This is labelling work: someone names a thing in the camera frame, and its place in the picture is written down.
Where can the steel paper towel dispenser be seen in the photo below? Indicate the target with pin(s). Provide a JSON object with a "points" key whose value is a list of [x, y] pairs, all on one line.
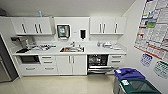
{"points": [[63, 31]]}

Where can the blue dish soap bottle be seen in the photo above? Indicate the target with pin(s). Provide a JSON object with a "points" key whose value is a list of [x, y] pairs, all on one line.
{"points": [[98, 44]]}

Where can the black soap dispenser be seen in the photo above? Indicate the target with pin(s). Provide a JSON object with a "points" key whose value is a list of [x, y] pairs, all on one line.
{"points": [[83, 34]]}

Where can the stainless steel sink basin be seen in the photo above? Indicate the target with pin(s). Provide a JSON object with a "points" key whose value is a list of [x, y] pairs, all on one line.
{"points": [[71, 49]]}

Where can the large colourful wall poster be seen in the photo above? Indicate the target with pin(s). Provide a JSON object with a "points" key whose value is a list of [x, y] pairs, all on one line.
{"points": [[153, 26]]}

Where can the chrome sink faucet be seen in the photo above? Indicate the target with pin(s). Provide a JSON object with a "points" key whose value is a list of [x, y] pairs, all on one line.
{"points": [[72, 44]]}

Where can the white sink base cabinet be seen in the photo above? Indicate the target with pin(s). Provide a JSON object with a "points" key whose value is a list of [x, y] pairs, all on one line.
{"points": [[71, 65]]}

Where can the small bin label sign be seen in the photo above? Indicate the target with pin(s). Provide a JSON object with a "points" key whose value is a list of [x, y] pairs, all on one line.
{"points": [[161, 69], [146, 60]]}

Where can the built-in microwave oven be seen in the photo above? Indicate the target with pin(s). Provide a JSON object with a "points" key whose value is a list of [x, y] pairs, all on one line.
{"points": [[29, 59]]}

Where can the blue lidded waste bin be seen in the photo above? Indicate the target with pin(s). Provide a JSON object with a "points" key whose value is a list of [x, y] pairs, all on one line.
{"points": [[128, 74]]}

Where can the stainless steel refrigerator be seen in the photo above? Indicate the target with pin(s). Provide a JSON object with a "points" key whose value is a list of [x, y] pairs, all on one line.
{"points": [[6, 63]]}

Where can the stainless steel dishwasher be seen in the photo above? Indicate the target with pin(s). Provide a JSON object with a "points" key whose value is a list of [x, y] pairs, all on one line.
{"points": [[98, 63]]}

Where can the teal spray bottle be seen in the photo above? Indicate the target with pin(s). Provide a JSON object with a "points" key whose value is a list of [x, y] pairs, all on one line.
{"points": [[40, 13]]}

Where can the coffee machine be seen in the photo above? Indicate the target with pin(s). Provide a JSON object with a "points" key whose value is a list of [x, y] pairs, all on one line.
{"points": [[21, 45]]}

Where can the white drawer cabinet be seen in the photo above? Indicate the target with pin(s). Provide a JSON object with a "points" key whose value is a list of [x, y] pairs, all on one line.
{"points": [[48, 65], [116, 60]]}

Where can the green lidded waste bin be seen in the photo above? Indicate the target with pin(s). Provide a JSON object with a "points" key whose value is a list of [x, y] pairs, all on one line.
{"points": [[140, 87]]}

